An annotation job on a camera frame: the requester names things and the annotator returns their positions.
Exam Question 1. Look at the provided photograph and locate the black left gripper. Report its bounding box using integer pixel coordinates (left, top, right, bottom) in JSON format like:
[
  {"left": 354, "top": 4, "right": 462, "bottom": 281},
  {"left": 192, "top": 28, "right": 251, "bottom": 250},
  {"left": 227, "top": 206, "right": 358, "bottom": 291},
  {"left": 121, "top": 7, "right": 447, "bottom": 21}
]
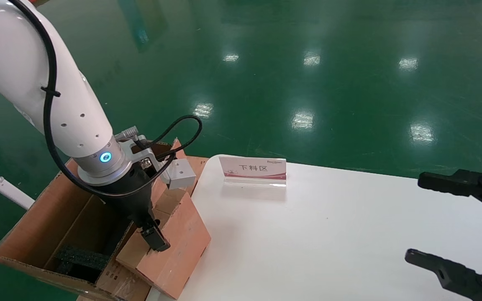
[{"left": 94, "top": 168, "right": 171, "bottom": 253}]

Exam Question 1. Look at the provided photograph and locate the acrylic sign with Chinese text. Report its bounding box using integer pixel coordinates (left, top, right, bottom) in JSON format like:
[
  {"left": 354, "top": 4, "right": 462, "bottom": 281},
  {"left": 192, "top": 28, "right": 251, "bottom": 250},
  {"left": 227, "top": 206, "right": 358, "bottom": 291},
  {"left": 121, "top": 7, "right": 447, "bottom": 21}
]
[{"left": 219, "top": 156, "right": 287, "bottom": 187}]

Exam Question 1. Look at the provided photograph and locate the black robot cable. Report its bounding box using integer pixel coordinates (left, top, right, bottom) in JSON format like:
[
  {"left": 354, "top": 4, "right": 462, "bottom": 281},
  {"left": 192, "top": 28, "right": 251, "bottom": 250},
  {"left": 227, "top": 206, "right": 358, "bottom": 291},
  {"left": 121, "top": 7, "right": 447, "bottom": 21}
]
[{"left": 9, "top": 0, "right": 203, "bottom": 198}]

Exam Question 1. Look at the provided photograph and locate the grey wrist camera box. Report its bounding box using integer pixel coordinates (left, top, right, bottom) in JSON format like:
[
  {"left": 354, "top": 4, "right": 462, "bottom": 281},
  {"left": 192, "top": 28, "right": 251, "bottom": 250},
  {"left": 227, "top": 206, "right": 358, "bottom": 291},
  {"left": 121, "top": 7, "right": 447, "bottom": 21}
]
[{"left": 115, "top": 127, "right": 197, "bottom": 191}]

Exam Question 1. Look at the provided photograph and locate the small cardboard box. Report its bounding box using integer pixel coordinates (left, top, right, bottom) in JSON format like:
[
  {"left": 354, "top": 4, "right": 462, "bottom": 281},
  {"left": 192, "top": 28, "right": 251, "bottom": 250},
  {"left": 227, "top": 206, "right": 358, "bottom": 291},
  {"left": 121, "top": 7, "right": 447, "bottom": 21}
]
[{"left": 115, "top": 184, "right": 211, "bottom": 300}]

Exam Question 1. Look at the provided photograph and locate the large open cardboard box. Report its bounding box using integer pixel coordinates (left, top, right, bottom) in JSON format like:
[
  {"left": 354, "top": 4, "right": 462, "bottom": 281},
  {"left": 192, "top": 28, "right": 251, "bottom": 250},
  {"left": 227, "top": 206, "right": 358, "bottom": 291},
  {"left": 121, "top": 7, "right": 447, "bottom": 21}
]
[{"left": 0, "top": 138, "right": 210, "bottom": 301}]

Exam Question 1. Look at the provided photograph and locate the black foam insert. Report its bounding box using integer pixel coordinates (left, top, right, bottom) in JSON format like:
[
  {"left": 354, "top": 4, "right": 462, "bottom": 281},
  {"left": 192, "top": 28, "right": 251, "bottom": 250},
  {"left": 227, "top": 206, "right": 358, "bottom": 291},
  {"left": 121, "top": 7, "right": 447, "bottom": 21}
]
[{"left": 55, "top": 245, "right": 111, "bottom": 284}]

